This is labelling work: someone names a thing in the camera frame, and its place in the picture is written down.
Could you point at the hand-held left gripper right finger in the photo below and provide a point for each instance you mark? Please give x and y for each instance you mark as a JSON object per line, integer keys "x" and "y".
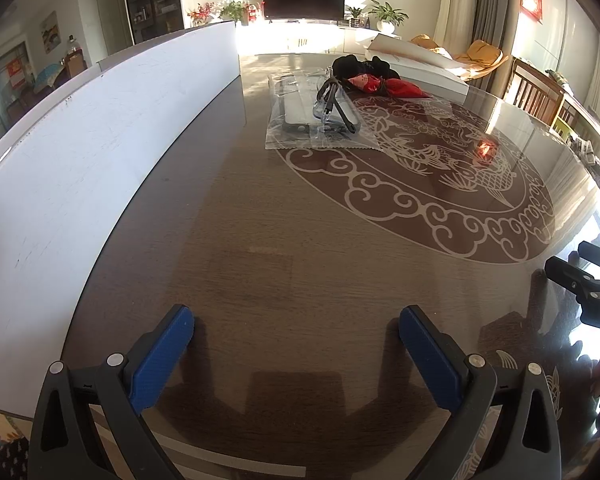
{"x": 430, "y": 355}

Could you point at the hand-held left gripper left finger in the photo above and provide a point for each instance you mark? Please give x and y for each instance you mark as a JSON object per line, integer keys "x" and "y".
{"x": 162, "y": 355}

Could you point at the cluttered side table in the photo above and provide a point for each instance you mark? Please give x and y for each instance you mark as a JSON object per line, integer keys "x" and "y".
{"x": 585, "y": 135}

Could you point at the wooden chair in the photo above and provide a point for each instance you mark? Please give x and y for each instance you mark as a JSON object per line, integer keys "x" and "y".
{"x": 532, "y": 90}

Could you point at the patterned rug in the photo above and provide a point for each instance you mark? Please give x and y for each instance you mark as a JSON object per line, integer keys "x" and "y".
{"x": 2, "y": 445}

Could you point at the white foam board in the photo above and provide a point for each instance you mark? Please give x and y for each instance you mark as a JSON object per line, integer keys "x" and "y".
{"x": 80, "y": 175}

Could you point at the lounge chair with orange cushions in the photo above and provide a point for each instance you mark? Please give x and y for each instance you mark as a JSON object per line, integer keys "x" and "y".
{"x": 480, "y": 55}

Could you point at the red pouch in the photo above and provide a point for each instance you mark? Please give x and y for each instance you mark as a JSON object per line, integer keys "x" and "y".
{"x": 400, "y": 87}

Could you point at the grey curtain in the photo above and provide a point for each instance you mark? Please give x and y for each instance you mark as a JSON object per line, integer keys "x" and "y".
{"x": 497, "y": 15}

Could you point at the clear plastic bag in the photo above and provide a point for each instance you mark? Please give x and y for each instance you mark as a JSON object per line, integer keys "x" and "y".
{"x": 290, "y": 110}

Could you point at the clear safety glasses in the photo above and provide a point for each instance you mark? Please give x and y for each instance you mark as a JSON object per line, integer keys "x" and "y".
{"x": 330, "y": 94}

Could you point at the cream curtain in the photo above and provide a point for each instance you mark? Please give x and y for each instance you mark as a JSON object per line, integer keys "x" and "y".
{"x": 457, "y": 0}

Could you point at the black cloth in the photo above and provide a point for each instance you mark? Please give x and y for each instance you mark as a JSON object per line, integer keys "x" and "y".
{"x": 352, "y": 65}

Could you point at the red poster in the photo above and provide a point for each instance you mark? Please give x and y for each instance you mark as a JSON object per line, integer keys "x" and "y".
{"x": 17, "y": 72}

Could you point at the large leafy potted plant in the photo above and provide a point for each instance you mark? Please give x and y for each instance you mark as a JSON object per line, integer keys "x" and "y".
{"x": 387, "y": 14}

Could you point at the white door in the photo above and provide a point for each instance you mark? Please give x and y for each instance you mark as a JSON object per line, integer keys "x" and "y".
{"x": 112, "y": 20}

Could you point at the small potted plant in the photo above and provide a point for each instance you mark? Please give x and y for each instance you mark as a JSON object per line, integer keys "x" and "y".
{"x": 355, "y": 15}

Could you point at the white television cabinet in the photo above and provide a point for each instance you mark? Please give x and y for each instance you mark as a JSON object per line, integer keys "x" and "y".
{"x": 305, "y": 37}

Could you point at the red flower plant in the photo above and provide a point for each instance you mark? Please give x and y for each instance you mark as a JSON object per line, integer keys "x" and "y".
{"x": 200, "y": 12}

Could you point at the green potted plant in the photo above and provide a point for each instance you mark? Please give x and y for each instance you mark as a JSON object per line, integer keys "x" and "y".
{"x": 232, "y": 11}

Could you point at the dark display cabinet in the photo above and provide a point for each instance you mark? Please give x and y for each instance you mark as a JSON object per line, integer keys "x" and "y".
{"x": 152, "y": 0}

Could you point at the black television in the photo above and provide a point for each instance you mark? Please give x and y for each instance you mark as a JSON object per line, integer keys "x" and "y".
{"x": 302, "y": 2}

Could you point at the red wall hanging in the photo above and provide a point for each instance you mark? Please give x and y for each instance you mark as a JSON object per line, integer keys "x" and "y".
{"x": 531, "y": 0}

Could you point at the framed wall picture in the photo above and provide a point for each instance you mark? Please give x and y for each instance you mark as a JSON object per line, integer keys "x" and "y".
{"x": 50, "y": 31}

